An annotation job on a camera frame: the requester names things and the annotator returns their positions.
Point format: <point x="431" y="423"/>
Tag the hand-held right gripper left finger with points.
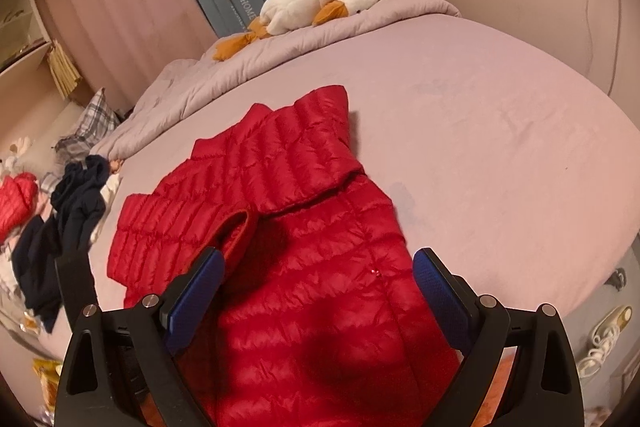
<point x="197" y="297"/>

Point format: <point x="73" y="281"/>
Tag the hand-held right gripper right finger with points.
<point x="442" y="302"/>

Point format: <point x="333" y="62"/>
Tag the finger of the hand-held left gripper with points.
<point x="75" y="279"/>

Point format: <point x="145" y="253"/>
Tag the red down jacket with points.
<point x="17" y="207"/>
<point x="300" y="257"/>

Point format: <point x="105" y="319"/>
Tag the dark navy clothes pile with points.
<point x="107" y="192"/>

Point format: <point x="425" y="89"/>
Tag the dark navy garment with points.
<point x="35" y="267"/>

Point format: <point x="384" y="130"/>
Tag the navy hooded garment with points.
<point x="75" y="202"/>

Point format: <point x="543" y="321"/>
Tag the folded red down jacket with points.
<point x="17" y="207"/>

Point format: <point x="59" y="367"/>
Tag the yellow packet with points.
<point x="47" y="382"/>

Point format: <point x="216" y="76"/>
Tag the beige pillow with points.
<point x="40" y="147"/>

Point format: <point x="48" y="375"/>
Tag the cream plush toy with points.
<point x="17" y="149"/>

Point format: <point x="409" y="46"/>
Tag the bed with pink sheet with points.
<point x="500" y="132"/>

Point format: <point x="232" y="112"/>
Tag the yellow tasselled cloth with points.
<point x="65" y="69"/>

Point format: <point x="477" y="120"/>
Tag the grey quilt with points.
<point x="200" y="82"/>

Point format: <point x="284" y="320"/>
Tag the white shelf unit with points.
<point x="20" y="37"/>

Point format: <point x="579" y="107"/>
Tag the pink curtain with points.
<point x="125" y="7"/>

